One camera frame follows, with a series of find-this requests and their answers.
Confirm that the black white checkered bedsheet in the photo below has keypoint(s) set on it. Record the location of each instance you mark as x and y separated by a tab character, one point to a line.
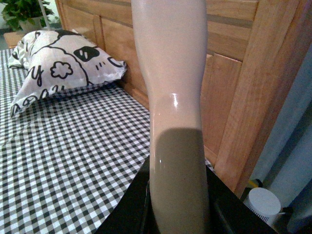
67	161

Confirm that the beige hand brush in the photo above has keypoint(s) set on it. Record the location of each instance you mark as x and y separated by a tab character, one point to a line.
171	43

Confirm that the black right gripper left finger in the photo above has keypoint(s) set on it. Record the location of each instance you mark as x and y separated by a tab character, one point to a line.
133	214

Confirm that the wooden bed frame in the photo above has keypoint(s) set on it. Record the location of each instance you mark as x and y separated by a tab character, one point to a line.
254	51

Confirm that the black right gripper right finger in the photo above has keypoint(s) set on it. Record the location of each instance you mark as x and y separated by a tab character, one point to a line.
228	215

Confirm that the white lamp pole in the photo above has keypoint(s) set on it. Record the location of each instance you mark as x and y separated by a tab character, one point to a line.
44	15

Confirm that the green potted plant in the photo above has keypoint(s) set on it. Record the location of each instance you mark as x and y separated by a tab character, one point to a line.
25	15

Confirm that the white cylindrical air purifier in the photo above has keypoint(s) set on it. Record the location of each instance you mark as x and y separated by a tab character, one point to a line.
264	204

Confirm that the light grey curtain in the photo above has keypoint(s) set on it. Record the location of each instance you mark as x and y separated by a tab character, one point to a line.
285	164

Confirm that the cartoon print pillow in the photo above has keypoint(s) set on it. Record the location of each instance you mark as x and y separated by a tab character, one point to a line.
59	60

